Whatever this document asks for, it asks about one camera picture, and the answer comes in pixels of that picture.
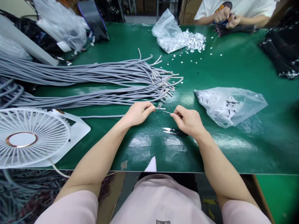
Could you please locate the clear bag of silver parts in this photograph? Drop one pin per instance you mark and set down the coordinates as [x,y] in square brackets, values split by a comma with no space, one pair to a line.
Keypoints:
[167,31]

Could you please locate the person's body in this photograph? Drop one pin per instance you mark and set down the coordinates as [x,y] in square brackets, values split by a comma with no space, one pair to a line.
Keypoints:
[154,200]

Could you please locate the person's left hand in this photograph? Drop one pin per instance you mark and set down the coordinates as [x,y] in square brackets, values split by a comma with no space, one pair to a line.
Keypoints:
[136,114]

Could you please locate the white flat board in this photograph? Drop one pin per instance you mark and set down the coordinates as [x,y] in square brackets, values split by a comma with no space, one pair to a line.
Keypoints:
[24,42]

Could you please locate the crumpled clear plastic bags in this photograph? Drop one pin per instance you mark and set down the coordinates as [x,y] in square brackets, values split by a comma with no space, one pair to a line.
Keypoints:
[62,23]

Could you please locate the person's right hand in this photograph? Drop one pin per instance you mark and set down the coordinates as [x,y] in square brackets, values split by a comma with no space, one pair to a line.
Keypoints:
[188,121]

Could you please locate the person's right fingers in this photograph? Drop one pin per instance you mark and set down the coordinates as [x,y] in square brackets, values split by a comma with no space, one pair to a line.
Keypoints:
[179,124]

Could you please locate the green table mat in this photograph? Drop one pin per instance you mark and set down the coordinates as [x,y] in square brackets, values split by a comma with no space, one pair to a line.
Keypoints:
[186,105]

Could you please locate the white desk fan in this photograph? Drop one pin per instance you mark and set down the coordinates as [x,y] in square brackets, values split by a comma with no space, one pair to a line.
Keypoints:
[32,137]

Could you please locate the person's right index finger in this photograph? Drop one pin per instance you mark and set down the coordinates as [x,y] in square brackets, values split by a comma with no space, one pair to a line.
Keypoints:
[178,109]

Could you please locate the person's right thumb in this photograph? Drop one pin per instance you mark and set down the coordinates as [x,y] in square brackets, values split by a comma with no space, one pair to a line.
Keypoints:
[174,115]

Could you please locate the pile of silver parts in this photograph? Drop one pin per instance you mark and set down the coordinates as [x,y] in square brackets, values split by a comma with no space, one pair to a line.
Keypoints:
[194,43]

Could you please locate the black thread snips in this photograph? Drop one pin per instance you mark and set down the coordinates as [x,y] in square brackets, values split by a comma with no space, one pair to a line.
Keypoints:
[174,132]

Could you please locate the clear bag of white connectors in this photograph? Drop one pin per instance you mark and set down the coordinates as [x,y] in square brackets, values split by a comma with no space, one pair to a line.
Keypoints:
[230,106]

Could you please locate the person's left index finger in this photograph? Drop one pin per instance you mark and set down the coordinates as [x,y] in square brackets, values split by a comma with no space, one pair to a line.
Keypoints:
[148,104]

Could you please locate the person's left thumb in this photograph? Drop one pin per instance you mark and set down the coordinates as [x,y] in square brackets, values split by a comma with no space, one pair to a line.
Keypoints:
[150,109]

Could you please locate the black stand with purple panel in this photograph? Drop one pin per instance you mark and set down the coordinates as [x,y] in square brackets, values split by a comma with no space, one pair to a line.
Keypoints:
[94,19]

